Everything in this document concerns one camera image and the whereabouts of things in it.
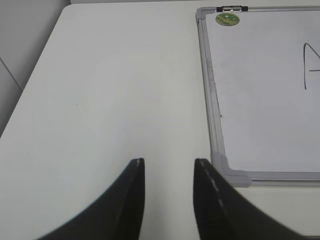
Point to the white magnetic whiteboard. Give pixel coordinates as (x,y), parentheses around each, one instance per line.
(262,93)

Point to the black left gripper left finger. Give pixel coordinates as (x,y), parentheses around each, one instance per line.
(116,215)

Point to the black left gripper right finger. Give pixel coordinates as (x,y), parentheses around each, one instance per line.
(222,213)

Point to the black silver board clip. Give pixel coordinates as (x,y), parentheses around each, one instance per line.
(235,8)

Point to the green round magnet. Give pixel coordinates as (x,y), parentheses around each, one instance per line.
(227,19)

